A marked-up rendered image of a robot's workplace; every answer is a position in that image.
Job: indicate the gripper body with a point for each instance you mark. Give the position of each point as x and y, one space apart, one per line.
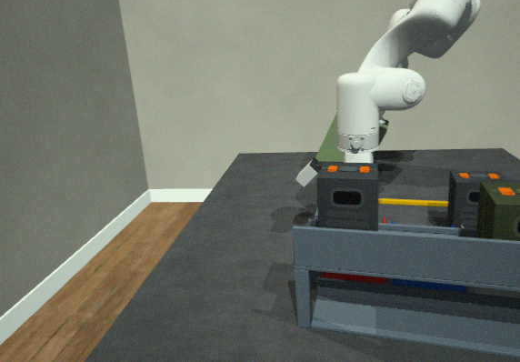
358 156

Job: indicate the grey open bin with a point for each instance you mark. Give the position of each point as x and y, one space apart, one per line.
495 292

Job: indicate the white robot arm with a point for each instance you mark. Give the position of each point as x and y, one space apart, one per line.
431 25

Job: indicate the red bin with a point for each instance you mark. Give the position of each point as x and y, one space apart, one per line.
355 277

